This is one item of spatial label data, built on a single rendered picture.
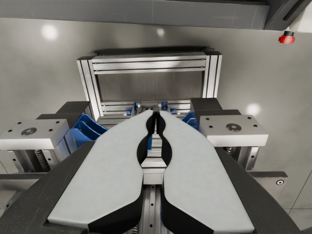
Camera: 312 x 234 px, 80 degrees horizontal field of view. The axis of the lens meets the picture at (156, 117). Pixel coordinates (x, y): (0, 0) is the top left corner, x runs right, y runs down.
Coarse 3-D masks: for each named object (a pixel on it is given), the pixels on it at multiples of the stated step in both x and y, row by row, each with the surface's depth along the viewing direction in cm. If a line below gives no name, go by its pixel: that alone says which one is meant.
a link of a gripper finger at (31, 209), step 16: (64, 160) 8; (80, 160) 8; (48, 176) 7; (64, 176) 7; (32, 192) 6; (48, 192) 6; (16, 208) 6; (32, 208) 6; (48, 208) 6; (0, 224) 5; (16, 224) 5; (32, 224) 5; (48, 224) 6
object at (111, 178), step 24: (144, 120) 11; (96, 144) 9; (120, 144) 9; (144, 144) 9; (96, 168) 7; (120, 168) 7; (72, 192) 6; (96, 192) 6; (120, 192) 6; (48, 216) 6; (72, 216) 6; (96, 216) 6; (120, 216) 6
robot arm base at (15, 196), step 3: (18, 192) 46; (21, 192) 46; (15, 195) 45; (18, 195) 45; (12, 198) 45; (15, 198) 44; (9, 201) 45; (12, 201) 44; (6, 204) 45; (9, 204) 45; (6, 207) 46; (3, 213) 45
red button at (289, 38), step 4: (284, 32) 48; (288, 32) 47; (292, 32) 47; (280, 36) 50; (284, 36) 48; (288, 36) 48; (292, 36) 47; (280, 40) 49; (284, 40) 48; (288, 40) 48; (292, 40) 48
